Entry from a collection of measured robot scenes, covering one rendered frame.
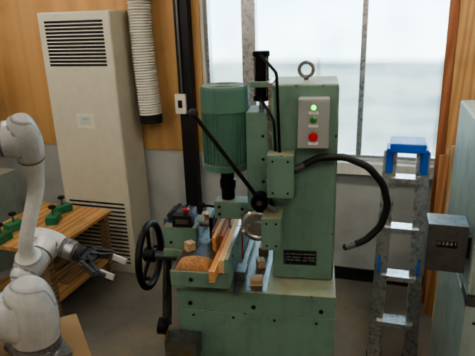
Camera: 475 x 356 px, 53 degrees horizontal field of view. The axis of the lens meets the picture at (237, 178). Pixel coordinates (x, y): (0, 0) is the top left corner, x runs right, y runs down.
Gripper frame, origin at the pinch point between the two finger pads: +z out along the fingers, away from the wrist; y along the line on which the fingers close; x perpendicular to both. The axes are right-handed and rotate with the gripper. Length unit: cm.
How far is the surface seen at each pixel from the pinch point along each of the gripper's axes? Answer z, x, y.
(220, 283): 44, -33, -31
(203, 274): 38, -34, -31
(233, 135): 30, -78, -11
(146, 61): -51, -64, 125
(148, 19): -57, -88, 128
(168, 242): 19.0, -26.5, -8.5
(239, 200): 40, -53, -6
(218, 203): 33, -50, -7
